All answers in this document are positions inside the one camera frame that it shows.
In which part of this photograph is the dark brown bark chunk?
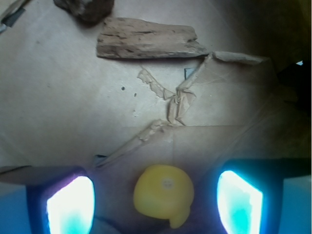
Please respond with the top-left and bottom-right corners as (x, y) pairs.
(53, 0), (115, 23)

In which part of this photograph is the brown paper bag tray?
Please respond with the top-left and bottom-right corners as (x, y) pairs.
(0, 0), (312, 186)

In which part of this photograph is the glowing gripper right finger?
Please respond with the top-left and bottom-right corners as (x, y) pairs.
(216, 159), (283, 234)

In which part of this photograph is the yellow rubber duck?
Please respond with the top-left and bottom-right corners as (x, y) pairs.
(133, 164), (195, 229)

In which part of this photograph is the light brown wood piece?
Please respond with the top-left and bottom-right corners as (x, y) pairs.
(96, 18), (209, 59)

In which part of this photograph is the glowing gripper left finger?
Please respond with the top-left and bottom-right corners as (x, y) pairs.
(26, 166), (95, 234)

